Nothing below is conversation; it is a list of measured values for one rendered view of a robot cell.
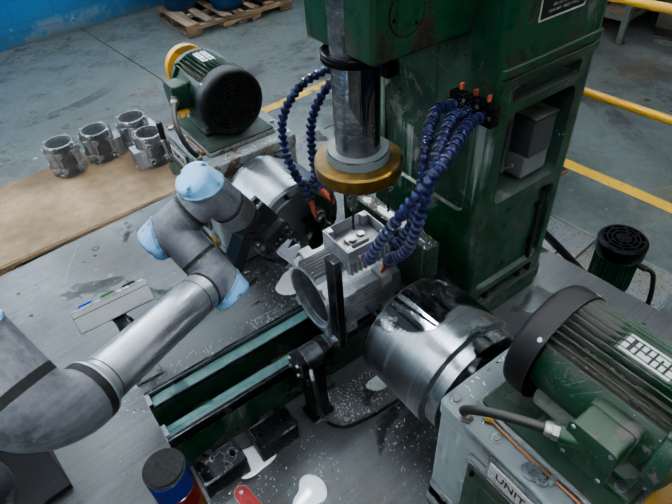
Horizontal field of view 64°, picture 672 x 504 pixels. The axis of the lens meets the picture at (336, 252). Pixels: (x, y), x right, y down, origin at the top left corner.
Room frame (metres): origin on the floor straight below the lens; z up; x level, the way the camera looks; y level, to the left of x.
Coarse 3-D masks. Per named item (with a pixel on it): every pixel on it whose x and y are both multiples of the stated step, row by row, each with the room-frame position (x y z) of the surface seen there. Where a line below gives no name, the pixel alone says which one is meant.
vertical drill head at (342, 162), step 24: (336, 0) 0.90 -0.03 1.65; (336, 24) 0.90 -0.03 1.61; (336, 48) 0.90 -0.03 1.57; (336, 72) 0.90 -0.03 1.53; (360, 72) 0.89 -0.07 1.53; (336, 96) 0.91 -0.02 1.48; (360, 96) 0.89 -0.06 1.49; (336, 120) 0.91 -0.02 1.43; (360, 120) 0.89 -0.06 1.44; (336, 144) 0.92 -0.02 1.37; (360, 144) 0.89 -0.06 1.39; (384, 144) 0.93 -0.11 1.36; (336, 168) 0.89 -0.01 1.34; (360, 168) 0.87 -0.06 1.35; (384, 168) 0.88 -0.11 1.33; (360, 192) 0.84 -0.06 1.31
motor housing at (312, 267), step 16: (320, 256) 0.89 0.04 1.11; (304, 272) 0.86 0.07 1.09; (320, 272) 0.84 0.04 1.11; (368, 272) 0.87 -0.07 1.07; (304, 288) 0.92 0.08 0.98; (320, 288) 0.82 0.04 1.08; (352, 288) 0.82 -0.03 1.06; (368, 288) 0.83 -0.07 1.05; (384, 288) 0.85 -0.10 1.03; (400, 288) 0.87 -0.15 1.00; (304, 304) 0.89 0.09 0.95; (320, 304) 0.89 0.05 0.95; (352, 304) 0.80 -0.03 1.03; (368, 304) 0.82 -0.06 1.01; (320, 320) 0.84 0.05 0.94
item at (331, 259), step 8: (328, 256) 0.73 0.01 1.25; (336, 256) 0.73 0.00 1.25; (328, 264) 0.72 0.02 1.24; (336, 264) 0.71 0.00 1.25; (328, 272) 0.72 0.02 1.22; (336, 272) 0.71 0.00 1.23; (328, 280) 0.73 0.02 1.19; (336, 280) 0.71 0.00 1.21; (328, 288) 0.73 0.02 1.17; (336, 288) 0.71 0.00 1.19; (328, 296) 0.73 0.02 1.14; (336, 296) 0.71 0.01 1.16; (336, 304) 0.71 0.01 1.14; (336, 312) 0.71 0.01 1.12; (344, 312) 0.72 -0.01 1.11; (336, 320) 0.71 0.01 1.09; (344, 320) 0.72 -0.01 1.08; (336, 328) 0.72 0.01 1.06; (344, 328) 0.72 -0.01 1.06; (336, 336) 0.72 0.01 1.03; (344, 336) 0.72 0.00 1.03; (336, 344) 0.71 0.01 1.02; (344, 344) 0.72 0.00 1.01
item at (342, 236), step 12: (360, 216) 0.98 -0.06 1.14; (372, 216) 0.97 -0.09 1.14; (336, 228) 0.95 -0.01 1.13; (348, 228) 0.97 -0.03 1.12; (360, 228) 0.97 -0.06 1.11; (372, 228) 0.96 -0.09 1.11; (324, 240) 0.93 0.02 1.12; (336, 240) 0.93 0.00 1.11; (348, 240) 0.91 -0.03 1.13; (360, 240) 0.91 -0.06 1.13; (372, 240) 0.89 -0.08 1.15; (336, 252) 0.89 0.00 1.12; (348, 252) 0.85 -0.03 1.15; (360, 252) 0.87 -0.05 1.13; (384, 252) 0.90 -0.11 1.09; (348, 264) 0.85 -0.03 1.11; (360, 264) 0.87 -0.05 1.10
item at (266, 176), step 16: (256, 160) 1.22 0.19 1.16; (272, 160) 1.21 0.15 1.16; (240, 176) 1.18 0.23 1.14; (256, 176) 1.16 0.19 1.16; (272, 176) 1.14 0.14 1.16; (288, 176) 1.13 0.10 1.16; (304, 176) 1.14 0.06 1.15; (256, 192) 1.11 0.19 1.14; (272, 192) 1.08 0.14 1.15; (288, 192) 1.08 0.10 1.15; (304, 192) 1.10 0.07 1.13; (272, 208) 1.05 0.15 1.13; (288, 208) 1.07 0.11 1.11; (304, 208) 1.09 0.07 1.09; (320, 208) 1.11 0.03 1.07; (336, 208) 1.15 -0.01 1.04; (288, 224) 1.05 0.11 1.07; (304, 224) 1.09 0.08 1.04; (320, 224) 1.12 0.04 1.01; (304, 240) 1.09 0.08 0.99; (320, 240) 1.11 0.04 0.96
